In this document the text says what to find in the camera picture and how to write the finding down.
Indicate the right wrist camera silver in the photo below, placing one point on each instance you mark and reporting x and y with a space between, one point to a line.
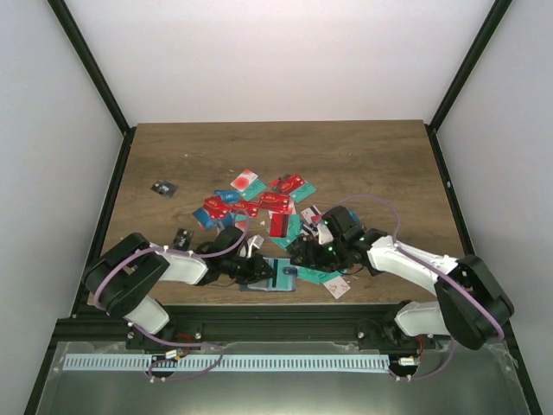
324 235

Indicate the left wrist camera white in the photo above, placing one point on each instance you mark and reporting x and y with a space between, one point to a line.
254 243

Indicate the blue card left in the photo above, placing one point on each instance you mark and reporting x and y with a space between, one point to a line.
203 218

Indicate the black card far left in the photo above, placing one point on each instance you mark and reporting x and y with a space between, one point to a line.
164 188

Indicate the light blue slotted cable duct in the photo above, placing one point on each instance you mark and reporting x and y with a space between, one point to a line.
240 363

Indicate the white card black stripe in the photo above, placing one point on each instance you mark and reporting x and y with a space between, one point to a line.
311 214

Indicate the teal card bottom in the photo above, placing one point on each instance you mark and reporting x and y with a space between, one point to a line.
285 276

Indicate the red card back stripe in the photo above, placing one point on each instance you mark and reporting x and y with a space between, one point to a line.
279 224

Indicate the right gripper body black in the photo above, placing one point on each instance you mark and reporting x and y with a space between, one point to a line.
328 258

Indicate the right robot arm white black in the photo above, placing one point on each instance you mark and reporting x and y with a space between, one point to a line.
470 306

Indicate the left black frame post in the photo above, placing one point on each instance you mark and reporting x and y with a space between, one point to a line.
73 33

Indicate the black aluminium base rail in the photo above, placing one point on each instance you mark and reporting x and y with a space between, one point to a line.
357 323

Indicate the teal card top right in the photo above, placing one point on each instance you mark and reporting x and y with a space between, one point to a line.
302 192

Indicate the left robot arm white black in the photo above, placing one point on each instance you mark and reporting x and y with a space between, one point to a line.
121 280

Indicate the teal card under red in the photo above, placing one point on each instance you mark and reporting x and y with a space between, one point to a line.
294 227

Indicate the red card left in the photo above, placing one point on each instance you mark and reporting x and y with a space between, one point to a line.
216 208

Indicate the right black frame post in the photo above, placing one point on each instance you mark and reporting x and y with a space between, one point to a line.
484 35

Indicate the black frame post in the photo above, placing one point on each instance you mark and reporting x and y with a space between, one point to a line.
484 35
73 33

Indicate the red card top right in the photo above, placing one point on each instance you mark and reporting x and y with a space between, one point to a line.
287 184

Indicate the blue leather card holder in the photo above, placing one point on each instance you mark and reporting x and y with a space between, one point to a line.
259 286

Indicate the white card red circle top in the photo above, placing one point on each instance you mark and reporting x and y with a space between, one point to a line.
244 180

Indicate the teal chip card large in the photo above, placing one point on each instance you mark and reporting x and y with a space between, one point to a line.
315 276

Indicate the black VIP card left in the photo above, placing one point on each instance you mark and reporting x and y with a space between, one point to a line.
182 240

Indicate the white card orange logo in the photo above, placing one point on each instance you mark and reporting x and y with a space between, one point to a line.
337 287

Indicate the red card centre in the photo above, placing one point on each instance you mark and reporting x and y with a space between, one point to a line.
274 202

